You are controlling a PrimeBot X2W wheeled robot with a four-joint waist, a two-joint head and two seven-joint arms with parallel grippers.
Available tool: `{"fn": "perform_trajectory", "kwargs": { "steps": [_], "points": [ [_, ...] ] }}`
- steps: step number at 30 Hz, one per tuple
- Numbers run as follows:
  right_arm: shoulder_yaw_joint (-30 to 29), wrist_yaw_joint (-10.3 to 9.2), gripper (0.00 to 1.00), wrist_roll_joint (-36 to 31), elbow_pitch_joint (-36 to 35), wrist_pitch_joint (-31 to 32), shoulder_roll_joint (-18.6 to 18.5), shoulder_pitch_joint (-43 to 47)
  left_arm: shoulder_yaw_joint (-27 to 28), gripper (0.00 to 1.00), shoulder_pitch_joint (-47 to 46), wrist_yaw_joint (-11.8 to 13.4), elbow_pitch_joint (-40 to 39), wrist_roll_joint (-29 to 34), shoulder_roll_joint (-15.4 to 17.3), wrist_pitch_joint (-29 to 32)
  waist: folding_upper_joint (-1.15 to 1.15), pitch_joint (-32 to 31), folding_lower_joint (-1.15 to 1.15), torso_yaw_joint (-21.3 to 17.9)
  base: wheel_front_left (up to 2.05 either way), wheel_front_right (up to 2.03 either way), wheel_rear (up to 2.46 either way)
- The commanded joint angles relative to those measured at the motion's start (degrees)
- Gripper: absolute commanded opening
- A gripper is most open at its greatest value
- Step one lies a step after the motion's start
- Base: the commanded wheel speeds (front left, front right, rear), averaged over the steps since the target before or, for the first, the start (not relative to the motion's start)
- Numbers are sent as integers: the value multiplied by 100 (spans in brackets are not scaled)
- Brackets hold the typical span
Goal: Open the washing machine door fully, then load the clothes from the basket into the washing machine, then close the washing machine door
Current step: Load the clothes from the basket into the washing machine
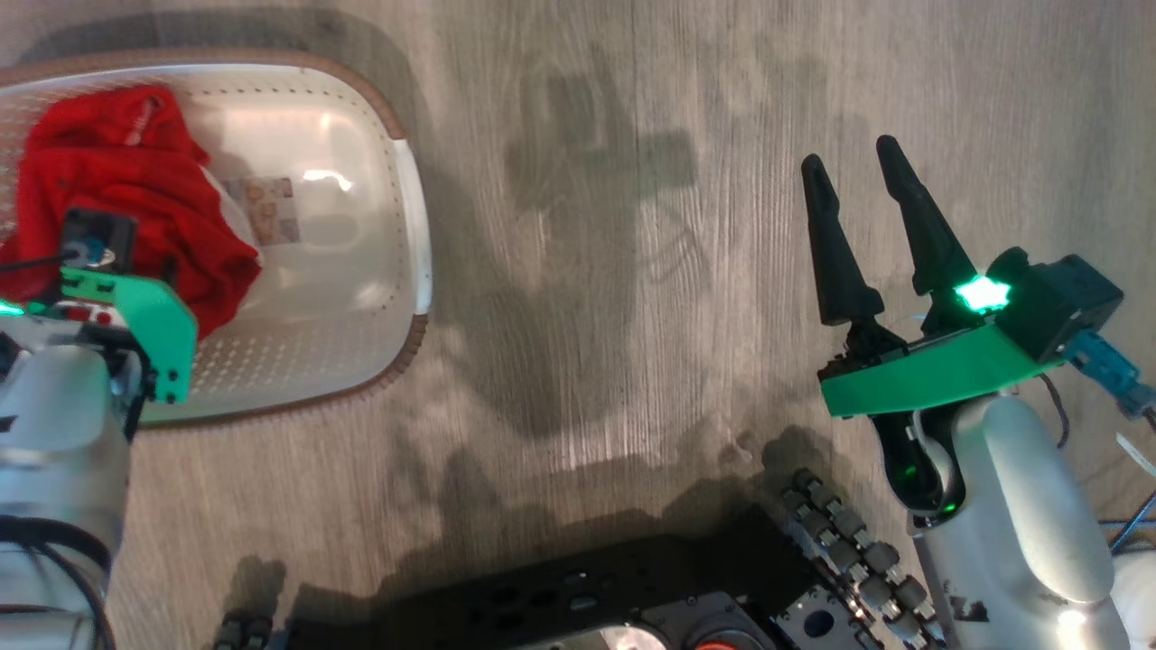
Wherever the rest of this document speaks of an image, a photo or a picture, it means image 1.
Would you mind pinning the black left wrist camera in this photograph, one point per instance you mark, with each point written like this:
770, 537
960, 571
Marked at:
104, 235

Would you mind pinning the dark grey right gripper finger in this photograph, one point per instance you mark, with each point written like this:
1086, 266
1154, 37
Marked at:
840, 262
930, 244

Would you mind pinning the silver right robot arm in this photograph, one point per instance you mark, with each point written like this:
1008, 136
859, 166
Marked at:
1030, 515

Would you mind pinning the white perforated laundry basket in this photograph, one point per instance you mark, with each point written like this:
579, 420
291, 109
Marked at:
334, 298

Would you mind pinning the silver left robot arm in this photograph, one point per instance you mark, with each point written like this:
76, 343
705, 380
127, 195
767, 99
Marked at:
54, 433

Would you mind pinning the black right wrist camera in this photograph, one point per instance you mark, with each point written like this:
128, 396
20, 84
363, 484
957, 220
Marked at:
1057, 302

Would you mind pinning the paper basket label sticker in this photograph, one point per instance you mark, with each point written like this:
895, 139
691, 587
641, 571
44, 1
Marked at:
266, 212

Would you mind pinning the blue right camera connector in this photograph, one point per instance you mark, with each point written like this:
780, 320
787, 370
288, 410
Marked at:
1106, 366

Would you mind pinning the red garment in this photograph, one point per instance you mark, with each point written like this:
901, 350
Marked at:
135, 190

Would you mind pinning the grey roller wheel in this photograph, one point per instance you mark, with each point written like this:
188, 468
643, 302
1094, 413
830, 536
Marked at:
858, 560
242, 632

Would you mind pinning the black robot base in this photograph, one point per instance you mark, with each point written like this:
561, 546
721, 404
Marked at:
587, 596

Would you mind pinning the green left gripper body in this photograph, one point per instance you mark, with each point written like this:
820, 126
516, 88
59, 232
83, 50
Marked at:
158, 316

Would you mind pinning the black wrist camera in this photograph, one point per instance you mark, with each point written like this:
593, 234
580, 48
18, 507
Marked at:
104, 235
1057, 302

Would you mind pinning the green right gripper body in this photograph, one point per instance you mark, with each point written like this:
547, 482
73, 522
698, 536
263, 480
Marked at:
939, 370

